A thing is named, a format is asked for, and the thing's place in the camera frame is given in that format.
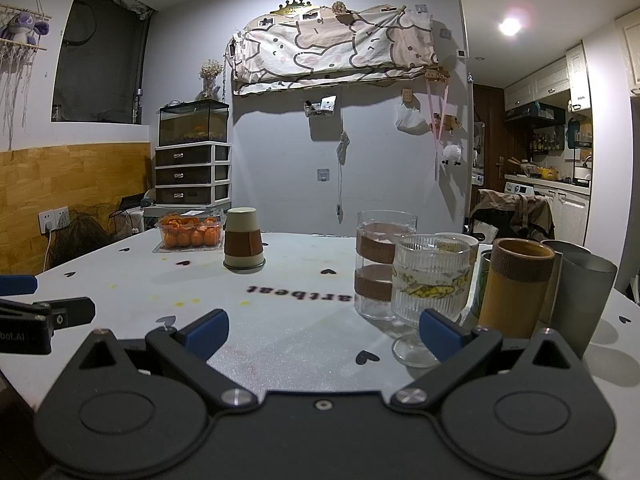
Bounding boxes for clear wall shelf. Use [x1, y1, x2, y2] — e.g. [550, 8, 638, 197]
[304, 95, 337, 118]

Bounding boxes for brown bamboo cup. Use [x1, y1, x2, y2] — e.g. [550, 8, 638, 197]
[477, 237, 556, 341]

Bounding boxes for white heart print tablecloth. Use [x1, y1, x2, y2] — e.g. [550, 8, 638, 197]
[0, 230, 640, 411]

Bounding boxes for vase of dried flowers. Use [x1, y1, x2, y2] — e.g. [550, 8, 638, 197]
[198, 59, 224, 101]

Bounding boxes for white kitchen wall cabinets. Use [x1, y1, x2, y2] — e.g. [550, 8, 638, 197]
[504, 42, 593, 111]

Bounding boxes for hanging white cable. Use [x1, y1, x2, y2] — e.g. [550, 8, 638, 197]
[334, 131, 350, 225]

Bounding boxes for grey metal tumbler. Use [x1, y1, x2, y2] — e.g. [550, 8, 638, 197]
[537, 239, 592, 326]
[547, 254, 618, 358]

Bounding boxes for white face mask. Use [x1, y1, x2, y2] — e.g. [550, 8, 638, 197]
[395, 102, 430, 136]

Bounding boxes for white wall socket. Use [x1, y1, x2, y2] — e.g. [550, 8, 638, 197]
[38, 207, 71, 235]

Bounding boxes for plastic box of oranges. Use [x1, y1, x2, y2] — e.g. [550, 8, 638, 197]
[154, 211, 224, 253]

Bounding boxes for black net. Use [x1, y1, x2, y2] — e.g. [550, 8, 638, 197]
[52, 205, 113, 266]

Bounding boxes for dark window curtain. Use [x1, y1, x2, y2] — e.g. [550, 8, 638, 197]
[52, 0, 153, 125]

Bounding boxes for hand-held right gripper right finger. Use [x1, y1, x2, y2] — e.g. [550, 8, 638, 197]
[391, 309, 586, 413]

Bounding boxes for brown jacket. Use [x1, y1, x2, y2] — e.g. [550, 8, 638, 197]
[470, 189, 556, 241]

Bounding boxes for printed blanket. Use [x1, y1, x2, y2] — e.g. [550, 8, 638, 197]
[227, 4, 441, 97]

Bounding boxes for beige cup with brown sleeve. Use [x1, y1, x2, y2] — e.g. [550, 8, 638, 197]
[223, 207, 266, 275]

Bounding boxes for plastic drawer unit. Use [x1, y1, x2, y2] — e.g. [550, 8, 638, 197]
[154, 142, 232, 206]

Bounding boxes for clear glass with brown bands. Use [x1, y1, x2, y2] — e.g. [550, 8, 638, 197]
[355, 210, 418, 322]

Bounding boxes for wooden door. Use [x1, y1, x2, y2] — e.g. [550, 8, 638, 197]
[472, 85, 507, 191]

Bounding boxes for macrame wall hanger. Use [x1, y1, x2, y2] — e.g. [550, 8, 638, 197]
[0, 2, 51, 147]

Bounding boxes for white mug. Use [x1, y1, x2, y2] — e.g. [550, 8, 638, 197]
[434, 232, 481, 321]

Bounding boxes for gold crown decoration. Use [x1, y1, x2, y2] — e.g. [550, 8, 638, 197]
[271, 0, 321, 17]

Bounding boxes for glass fish tank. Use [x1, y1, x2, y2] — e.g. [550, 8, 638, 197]
[158, 100, 230, 147]

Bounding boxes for pink ribbon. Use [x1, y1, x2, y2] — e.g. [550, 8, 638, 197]
[426, 80, 449, 181]

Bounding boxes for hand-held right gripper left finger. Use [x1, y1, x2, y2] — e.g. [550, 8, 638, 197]
[65, 309, 258, 413]

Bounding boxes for ribbed stemmed glass yellow print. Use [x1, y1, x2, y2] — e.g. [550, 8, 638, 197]
[391, 235, 473, 368]

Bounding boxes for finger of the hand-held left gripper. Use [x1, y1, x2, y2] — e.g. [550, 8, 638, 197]
[0, 297, 97, 334]
[0, 275, 39, 297]

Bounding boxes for purple plush toy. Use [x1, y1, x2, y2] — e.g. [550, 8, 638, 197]
[0, 12, 51, 46]

